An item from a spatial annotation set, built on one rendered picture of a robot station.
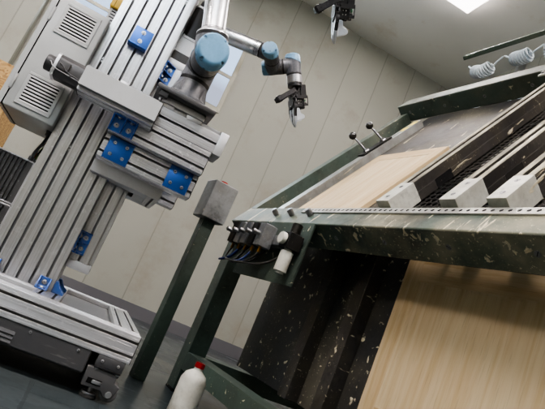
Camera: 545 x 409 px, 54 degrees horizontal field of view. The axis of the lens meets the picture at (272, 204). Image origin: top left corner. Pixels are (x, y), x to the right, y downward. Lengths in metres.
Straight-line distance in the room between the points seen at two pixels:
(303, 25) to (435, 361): 5.12
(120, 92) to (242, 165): 3.90
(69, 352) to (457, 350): 1.14
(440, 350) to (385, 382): 0.22
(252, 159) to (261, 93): 0.73
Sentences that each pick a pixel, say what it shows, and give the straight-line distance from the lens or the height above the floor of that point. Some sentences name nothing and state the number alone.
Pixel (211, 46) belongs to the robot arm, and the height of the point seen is 1.20.
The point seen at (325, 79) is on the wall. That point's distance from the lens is 6.22.
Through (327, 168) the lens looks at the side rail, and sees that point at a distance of 2.78.
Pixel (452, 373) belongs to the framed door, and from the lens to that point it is 1.59.
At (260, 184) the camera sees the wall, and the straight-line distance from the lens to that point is 5.67.
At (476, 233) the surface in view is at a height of 0.81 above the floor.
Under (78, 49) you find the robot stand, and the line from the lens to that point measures 2.16.
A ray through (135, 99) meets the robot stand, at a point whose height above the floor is 0.92.
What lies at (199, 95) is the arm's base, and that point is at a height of 1.08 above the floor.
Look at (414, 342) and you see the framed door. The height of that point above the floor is 0.54.
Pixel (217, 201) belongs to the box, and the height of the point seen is 0.84.
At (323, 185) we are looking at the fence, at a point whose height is 1.10.
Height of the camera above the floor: 0.41
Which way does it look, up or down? 12 degrees up
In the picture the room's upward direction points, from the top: 23 degrees clockwise
